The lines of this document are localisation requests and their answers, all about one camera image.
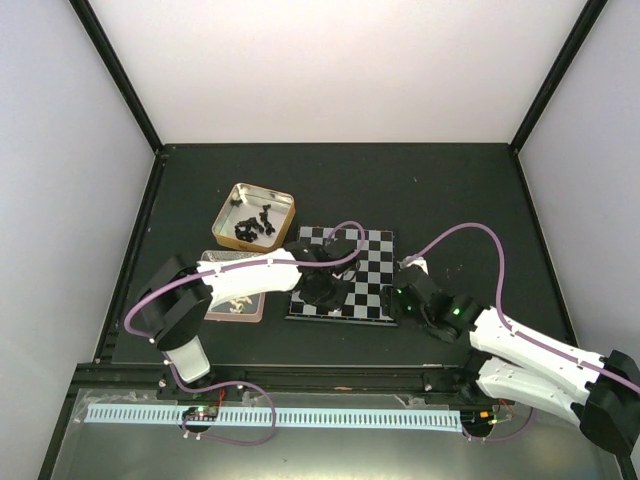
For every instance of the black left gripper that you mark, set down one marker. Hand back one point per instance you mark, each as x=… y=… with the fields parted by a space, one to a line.
x=331 y=305

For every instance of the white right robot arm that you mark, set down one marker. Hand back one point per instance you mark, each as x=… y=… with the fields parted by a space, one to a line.
x=599 y=394

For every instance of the black and grey chessboard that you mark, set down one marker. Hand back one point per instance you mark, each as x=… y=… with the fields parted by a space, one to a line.
x=363 y=304

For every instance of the pink metal tin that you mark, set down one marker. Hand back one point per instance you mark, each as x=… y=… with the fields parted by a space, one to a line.
x=220 y=312

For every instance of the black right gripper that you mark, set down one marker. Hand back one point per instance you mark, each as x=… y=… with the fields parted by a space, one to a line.
x=390 y=302

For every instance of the light blue slotted cable duct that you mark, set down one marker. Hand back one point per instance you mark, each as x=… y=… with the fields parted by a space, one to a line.
x=280 y=417

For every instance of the controller circuit board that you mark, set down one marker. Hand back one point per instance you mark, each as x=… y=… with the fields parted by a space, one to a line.
x=482 y=418
x=200 y=414

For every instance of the left controller circuit board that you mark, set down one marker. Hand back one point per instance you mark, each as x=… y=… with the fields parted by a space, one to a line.
x=200 y=414

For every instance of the black mounting rail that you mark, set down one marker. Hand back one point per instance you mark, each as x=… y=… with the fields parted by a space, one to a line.
x=438 y=384

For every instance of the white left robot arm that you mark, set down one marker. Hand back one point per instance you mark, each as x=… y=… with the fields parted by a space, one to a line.
x=170 y=311

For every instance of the gold metal tin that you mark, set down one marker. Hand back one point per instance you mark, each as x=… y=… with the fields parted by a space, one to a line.
x=254 y=197

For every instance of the pile of white chess pieces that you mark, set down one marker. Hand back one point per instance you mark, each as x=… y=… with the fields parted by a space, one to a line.
x=240 y=305

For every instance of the right controller circuit board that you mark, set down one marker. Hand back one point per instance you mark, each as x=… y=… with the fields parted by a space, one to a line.
x=482 y=418

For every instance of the pile of black chess pieces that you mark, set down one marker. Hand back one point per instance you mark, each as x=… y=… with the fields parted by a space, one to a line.
x=250 y=229

